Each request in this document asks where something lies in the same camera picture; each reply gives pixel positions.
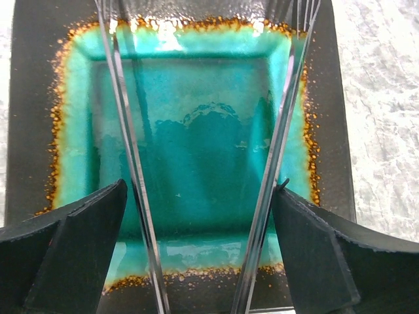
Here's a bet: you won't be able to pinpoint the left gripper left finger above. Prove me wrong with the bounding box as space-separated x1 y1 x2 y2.
1 179 127 313

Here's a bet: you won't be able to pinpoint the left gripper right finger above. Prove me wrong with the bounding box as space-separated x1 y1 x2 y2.
274 188 418 313

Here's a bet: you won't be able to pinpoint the metal serving tongs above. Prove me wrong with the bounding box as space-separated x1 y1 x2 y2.
95 1 321 313

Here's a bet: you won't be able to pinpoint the square black teal plate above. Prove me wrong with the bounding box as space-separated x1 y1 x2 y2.
5 1 355 313

